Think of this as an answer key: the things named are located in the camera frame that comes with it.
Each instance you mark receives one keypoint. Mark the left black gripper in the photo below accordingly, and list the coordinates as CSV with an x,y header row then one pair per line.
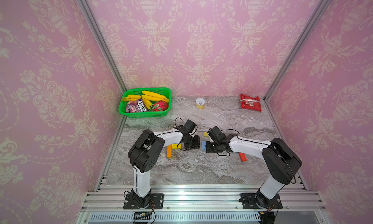
x,y
196,145

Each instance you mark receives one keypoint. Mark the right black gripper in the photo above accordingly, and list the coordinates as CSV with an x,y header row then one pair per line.
x,y
206,149

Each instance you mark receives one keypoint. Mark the light blue block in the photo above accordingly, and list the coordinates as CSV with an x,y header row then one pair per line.
x,y
203,144

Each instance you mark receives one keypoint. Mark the small yellow block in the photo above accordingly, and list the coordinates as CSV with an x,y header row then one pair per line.
x,y
176,146

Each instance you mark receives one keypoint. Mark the orange block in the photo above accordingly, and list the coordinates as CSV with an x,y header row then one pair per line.
x,y
169,151

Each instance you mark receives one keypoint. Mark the red block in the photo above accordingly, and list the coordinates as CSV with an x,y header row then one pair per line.
x,y
243,157

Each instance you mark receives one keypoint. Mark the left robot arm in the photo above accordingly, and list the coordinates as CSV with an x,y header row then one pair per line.
x,y
143,156

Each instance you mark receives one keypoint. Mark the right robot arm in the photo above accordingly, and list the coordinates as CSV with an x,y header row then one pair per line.
x,y
281,161

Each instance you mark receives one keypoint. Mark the yellow paper cup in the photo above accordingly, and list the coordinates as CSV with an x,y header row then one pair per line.
x,y
200,103

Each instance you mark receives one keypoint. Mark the red dragon fruit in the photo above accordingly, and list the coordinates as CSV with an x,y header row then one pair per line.
x,y
160,106

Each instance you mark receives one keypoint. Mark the red snack bag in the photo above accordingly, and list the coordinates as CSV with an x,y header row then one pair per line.
x,y
250,103

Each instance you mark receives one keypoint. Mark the yellow banana bunch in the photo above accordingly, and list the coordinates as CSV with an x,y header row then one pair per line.
x,y
149,98

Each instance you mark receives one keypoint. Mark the purple snack packet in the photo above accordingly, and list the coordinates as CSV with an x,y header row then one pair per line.
x,y
136,106

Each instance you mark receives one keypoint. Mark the green plastic basket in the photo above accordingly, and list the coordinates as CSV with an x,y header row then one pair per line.
x,y
163,91

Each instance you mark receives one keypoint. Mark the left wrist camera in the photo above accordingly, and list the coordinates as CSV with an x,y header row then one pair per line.
x,y
189,127

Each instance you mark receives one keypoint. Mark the aluminium rail frame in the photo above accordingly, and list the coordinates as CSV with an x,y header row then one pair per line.
x,y
208,197

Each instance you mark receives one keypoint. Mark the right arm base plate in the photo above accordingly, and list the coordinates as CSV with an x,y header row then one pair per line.
x,y
247,201

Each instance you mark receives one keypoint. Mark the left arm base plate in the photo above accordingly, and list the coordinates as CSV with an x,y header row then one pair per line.
x,y
150,201

